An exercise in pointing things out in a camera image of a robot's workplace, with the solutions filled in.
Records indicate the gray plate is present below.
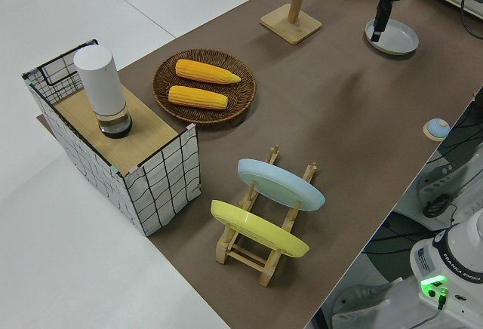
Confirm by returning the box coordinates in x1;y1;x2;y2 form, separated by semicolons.
364;18;420;57

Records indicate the light blue plate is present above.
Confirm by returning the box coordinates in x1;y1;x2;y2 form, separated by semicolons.
237;158;326;212

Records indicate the yellow plate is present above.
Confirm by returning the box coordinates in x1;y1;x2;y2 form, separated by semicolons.
210;199;311;259

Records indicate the wooden plate rack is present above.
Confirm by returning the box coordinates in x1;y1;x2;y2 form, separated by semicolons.
214;144;318;287

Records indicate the wooden mug tree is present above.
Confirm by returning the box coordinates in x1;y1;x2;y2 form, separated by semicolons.
260;0;325;46

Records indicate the blue service bell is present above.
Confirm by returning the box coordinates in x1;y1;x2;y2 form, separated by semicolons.
423;118;450;142

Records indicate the yellow corn cob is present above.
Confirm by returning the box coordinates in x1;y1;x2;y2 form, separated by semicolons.
175;59;242;85
168;85;229;111

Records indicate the brown wicker basket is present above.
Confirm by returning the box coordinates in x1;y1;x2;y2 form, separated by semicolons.
152;48;257;125

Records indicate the white cylinder bottle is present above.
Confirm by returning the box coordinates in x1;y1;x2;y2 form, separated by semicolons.
72;45;134;140

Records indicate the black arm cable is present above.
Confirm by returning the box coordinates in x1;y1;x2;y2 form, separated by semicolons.
457;0;483;42

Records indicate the wire grid shelf box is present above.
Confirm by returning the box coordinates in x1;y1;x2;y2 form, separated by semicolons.
21;38;202;238

